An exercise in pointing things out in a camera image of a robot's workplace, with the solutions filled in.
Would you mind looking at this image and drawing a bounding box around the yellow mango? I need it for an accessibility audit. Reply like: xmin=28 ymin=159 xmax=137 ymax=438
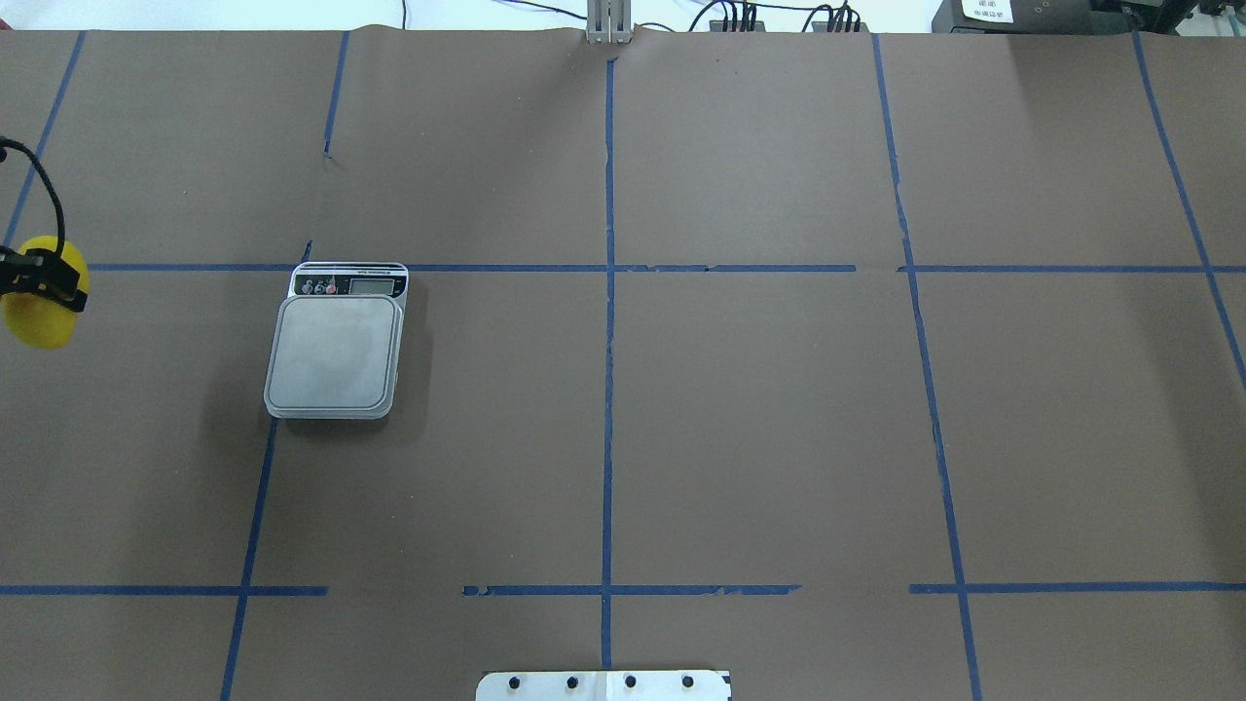
xmin=2 ymin=242 xmax=91 ymax=350

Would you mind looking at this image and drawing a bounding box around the digital kitchen scale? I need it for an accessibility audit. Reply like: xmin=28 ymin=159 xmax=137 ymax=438
xmin=263 ymin=261 xmax=410 ymax=421

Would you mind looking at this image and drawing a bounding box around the silver metal mounting plate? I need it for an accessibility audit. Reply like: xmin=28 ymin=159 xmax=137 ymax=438
xmin=475 ymin=669 xmax=733 ymax=700

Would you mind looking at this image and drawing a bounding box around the black device with label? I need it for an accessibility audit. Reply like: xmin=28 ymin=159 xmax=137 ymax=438
xmin=930 ymin=1 xmax=1129 ymax=35

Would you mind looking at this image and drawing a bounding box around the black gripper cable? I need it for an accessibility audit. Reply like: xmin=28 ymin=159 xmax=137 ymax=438
xmin=0 ymin=137 xmax=67 ymax=261

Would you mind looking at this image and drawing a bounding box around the aluminium profile post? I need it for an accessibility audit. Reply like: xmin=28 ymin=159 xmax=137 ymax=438
xmin=586 ymin=0 xmax=635 ymax=45

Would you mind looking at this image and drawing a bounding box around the black cable bundle left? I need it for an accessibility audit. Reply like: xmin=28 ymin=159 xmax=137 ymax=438
xmin=688 ymin=0 xmax=763 ymax=34

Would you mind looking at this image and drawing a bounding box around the black cable bundle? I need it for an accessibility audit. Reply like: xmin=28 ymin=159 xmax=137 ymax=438
xmin=812 ymin=0 xmax=865 ymax=34
xmin=688 ymin=0 xmax=763 ymax=34

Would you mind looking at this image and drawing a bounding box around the black cable bundle right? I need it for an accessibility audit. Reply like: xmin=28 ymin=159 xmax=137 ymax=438
xmin=812 ymin=0 xmax=865 ymax=34

